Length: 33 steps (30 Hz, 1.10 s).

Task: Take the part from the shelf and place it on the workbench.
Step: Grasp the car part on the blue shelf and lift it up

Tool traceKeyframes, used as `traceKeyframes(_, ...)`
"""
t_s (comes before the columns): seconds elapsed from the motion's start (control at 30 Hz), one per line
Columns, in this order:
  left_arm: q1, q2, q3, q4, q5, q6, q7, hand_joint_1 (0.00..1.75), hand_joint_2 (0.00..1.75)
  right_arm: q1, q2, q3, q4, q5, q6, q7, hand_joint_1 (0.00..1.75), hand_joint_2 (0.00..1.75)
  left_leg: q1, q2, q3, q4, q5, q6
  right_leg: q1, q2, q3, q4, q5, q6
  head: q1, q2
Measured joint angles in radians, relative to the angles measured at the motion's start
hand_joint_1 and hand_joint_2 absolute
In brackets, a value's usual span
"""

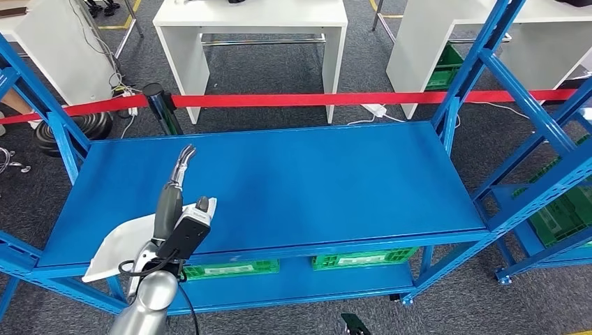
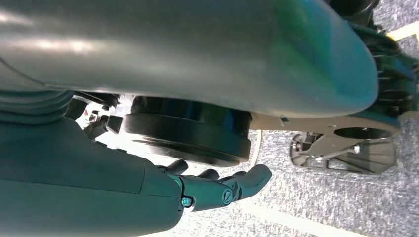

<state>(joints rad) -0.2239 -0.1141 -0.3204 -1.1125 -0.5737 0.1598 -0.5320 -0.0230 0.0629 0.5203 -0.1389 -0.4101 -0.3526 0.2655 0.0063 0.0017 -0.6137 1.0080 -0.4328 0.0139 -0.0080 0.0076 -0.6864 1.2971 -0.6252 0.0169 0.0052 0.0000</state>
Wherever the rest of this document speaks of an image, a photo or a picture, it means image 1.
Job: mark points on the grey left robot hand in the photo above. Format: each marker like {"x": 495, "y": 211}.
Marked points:
{"x": 164, "y": 212}

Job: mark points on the dark right robot hand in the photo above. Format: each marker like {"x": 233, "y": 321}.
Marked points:
{"x": 354, "y": 323}

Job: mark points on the white curved plastic part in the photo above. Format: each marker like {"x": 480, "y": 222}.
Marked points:
{"x": 120, "y": 245}

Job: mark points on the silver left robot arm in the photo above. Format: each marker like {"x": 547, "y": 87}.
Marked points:
{"x": 148, "y": 300}

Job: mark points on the green plastic crate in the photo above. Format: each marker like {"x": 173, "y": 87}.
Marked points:
{"x": 446, "y": 69}
{"x": 562, "y": 217}
{"x": 397, "y": 255}
{"x": 268, "y": 267}

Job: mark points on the white power strip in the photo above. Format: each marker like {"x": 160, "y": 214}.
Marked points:
{"x": 374, "y": 111}
{"x": 132, "y": 110}

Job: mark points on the red barrier belt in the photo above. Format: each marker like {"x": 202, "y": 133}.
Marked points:
{"x": 92, "y": 108}
{"x": 300, "y": 99}

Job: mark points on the black round stanchion base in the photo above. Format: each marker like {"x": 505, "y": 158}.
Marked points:
{"x": 60, "y": 134}

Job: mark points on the chrome stool base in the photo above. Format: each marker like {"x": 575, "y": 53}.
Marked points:
{"x": 23, "y": 168}

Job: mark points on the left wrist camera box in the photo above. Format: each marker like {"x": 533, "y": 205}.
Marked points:
{"x": 189, "y": 231}

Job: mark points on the black stanchion post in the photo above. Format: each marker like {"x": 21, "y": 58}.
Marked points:
{"x": 162, "y": 108}

